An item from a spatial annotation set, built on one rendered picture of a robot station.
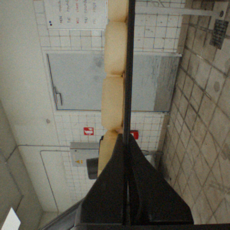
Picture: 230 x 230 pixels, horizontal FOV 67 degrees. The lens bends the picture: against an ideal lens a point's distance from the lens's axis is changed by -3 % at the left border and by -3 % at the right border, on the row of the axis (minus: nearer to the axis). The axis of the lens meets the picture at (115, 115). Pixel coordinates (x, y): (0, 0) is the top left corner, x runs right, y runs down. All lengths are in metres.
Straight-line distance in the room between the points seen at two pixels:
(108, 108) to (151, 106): 3.08
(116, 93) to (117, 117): 0.02
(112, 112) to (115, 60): 0.05
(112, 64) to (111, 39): 0.02
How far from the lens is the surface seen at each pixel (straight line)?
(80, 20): 2.74
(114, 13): 0.20
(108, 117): 0.15
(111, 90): 0.15
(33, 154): 4.26
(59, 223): 0.69
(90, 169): 0.62
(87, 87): 3.03
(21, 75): 3.26
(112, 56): 0.16
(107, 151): 0.15
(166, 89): 3.13
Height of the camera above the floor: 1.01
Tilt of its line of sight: level
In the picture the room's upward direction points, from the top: 89 degrees counter-clockwise
